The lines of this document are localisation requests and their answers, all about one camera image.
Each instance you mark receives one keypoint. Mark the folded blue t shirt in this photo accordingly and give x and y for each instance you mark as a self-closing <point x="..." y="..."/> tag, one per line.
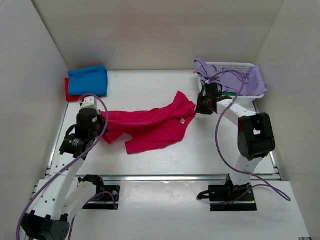
<point x="91" y="72"/>

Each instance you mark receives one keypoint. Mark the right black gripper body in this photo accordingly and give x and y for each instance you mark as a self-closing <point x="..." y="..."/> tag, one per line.
<point x="202" y="107"/>

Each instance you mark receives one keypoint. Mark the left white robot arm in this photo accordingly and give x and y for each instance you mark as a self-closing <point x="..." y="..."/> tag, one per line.
<point x="49" y="214"/>

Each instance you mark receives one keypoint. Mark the magenta t shirt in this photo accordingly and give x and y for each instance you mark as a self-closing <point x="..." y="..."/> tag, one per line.
<point x="151" y="129"/>

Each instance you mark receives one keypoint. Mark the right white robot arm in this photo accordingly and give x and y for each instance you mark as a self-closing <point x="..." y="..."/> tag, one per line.
<point x="255" y="140"/>

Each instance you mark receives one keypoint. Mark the white plastic laundry basket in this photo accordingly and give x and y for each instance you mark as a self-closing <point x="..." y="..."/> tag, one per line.
<point x="233" y="65"/>

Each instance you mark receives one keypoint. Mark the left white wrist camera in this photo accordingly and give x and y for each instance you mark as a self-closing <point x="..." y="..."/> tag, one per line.
<point x="89" y="102"/>

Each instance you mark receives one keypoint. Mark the aluminium rail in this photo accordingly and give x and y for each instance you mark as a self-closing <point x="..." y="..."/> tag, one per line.
<point x="165" y="178"/>

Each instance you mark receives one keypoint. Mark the green t shirt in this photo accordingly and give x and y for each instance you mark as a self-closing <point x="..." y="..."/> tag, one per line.
<point x="231" y="94"/>

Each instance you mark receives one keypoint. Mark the folded red t shirt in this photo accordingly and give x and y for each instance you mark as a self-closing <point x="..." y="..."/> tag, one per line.
<point x="75" y="97"/>

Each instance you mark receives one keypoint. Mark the lavender t shirt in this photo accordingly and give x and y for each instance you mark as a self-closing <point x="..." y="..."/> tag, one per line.
<point x="246" y="83"/>

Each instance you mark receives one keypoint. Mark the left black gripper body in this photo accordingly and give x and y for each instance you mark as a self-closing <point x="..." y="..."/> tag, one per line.
<point x="99" y="126"/>

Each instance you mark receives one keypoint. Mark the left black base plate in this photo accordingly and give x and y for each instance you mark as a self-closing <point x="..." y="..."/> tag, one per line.
<point x="106" y="196"/>

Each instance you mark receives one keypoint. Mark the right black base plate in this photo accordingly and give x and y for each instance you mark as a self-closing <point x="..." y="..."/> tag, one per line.
<point x="221" y="199"/>

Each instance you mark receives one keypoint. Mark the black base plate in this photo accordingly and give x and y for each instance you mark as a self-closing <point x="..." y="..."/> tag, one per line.
<point x="221" y="199"/>
<point x="106" y="196"/>

